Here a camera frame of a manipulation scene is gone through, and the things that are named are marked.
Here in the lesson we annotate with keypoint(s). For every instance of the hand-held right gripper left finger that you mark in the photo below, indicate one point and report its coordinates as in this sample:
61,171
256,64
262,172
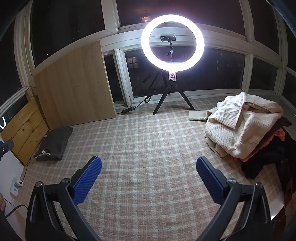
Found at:
89,178

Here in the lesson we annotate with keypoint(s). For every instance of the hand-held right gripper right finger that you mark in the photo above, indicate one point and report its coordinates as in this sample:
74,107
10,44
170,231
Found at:
209,178

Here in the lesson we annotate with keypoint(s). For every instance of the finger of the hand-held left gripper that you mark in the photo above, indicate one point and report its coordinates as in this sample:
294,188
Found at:
6,146

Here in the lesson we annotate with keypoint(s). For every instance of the cream knit sweater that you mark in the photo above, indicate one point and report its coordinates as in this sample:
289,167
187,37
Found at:
235,129

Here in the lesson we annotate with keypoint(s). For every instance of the pine plank board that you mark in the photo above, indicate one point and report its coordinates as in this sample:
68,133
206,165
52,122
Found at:
25,129

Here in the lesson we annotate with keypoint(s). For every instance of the white charger plug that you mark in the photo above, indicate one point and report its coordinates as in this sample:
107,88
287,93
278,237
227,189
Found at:
19,182

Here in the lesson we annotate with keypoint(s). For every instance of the white power strip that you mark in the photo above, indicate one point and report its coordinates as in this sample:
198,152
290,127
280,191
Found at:
15,191

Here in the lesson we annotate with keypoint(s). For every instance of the folded dark grey garment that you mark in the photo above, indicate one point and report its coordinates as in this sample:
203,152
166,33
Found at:
55,141

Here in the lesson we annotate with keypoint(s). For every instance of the black garment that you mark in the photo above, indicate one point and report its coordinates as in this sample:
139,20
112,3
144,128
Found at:
266,162

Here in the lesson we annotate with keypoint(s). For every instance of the beige plaid blanket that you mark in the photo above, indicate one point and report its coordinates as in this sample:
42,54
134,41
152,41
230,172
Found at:
148,139

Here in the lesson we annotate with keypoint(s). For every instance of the dark red garment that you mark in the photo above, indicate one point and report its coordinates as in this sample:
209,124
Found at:
286,180

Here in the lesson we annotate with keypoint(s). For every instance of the black power adapter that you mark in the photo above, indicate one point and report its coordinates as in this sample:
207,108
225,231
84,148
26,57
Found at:
128,110

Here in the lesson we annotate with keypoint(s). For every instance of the coral garment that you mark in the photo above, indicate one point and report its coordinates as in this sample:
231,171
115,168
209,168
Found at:
279,134

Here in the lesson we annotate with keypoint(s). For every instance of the light wooden board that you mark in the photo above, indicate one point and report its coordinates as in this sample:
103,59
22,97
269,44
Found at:
74,85

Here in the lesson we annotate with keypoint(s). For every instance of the black tripod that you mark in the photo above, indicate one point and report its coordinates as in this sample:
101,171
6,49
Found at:
161,99

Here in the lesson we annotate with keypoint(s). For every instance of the brown garment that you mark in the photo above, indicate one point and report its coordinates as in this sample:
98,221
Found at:
283,122

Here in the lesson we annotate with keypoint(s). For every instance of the black phone holder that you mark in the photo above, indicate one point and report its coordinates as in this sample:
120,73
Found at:
167,37

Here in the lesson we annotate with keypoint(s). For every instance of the white window frame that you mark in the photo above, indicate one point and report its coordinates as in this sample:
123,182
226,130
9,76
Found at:
129,41

